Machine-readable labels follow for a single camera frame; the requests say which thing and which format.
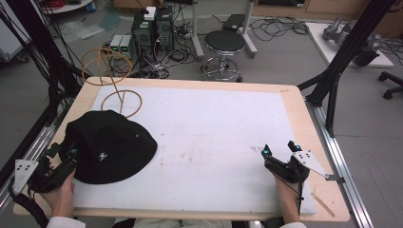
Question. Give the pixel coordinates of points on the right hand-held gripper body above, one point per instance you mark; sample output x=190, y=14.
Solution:
x=294, y=169

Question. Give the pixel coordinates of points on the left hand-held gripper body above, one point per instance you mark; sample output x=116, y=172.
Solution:
x=47, y=177

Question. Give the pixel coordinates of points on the black bucket hat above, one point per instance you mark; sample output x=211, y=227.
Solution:
x=111, y=148

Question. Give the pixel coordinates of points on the person's left hand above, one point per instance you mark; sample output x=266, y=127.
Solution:
x=60, y=196

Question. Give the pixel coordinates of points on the person's right hand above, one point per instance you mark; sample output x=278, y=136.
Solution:
x=287, y=199

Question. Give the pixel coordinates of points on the thin wooden stick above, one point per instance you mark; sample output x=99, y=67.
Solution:
x=323, y=204

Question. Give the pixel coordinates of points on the white foam mat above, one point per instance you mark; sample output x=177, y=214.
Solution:
x=215, y=142

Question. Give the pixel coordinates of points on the white platform board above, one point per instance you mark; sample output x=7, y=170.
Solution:
x=320, y=41

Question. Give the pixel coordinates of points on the black office chair base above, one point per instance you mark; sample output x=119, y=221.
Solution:
x=391, y=85

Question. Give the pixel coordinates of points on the small white power box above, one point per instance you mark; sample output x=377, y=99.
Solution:
x=126, y=46
x=115, y=43

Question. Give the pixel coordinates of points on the black round stool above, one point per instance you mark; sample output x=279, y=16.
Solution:
x=224, y=41

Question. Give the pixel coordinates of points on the person's body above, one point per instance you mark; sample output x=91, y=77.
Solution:
x=171, y=223

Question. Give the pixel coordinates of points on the grey equipment case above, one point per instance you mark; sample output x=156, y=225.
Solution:
x=11, y=34

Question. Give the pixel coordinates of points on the clear plastic sheet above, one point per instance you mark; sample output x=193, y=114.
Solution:
x=80, y=30

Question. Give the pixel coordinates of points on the black flat box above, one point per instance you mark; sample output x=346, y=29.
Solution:
x=234, y=22

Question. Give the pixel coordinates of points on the black computer tower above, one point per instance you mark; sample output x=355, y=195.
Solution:
x=164, y=30
x=143, y=34

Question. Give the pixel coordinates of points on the white round table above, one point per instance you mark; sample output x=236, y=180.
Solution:
x=68, y=5

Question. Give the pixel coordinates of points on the white box with black cap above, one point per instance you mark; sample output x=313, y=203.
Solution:
x=150, y=13

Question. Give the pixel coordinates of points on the aluminium rail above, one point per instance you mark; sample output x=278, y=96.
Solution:
x=34, y=142
x=342, y=164

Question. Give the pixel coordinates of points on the black metal frame strut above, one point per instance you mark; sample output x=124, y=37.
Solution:
x=345, y=57

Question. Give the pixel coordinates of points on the white table leg frame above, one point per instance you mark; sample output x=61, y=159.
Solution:
x=196, y=34

